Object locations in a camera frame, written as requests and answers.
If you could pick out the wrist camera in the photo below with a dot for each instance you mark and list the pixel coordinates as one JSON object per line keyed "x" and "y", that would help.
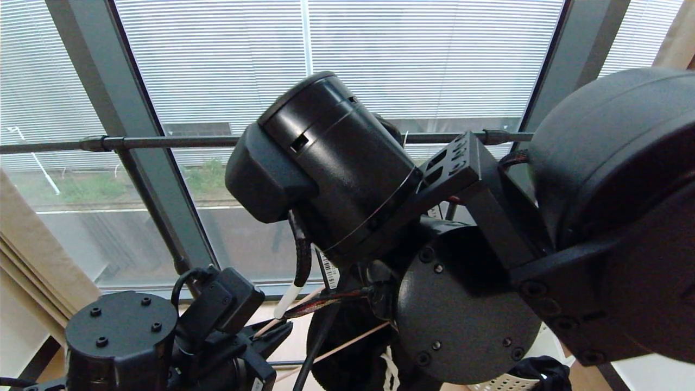
{"x": 228, "y": 298}
{"x": 328, "y": 269}

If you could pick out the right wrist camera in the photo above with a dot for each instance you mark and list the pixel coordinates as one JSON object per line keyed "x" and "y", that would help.
{"x": 328, "y": 269}

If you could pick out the pink clothes hanger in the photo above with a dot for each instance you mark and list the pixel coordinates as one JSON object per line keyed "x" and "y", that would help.
{"x": 353, "y": 342}

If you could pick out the beige curtain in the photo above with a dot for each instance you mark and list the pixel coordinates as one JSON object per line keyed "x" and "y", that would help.
{"x": 32, "y": 255}
{"x": 681, "y": 38}

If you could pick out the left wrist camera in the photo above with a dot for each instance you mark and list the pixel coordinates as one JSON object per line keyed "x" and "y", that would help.
{"x": 228, "y": 298}

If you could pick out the black clothes rack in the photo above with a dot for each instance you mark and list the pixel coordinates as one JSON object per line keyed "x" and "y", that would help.
{"x": 163, "y": 143}

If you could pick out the window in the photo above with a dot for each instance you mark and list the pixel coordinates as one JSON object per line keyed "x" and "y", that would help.
{"x": 217, "y": 54}

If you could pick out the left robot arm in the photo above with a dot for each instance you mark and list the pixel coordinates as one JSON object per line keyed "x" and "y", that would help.
{"x": 119, "y": 336}

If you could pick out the white laundry basket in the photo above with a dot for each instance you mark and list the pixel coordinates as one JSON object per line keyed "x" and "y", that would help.
{"x": 499, "y": 385}

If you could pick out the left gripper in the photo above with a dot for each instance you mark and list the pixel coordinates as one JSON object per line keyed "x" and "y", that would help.
{"x": 217, "y": 369}

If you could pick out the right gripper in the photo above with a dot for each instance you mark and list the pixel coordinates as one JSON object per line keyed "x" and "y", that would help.
{"x": 467, "y": 315}

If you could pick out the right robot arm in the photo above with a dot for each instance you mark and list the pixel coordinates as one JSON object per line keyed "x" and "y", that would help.
{"x": 336, "y": 163}

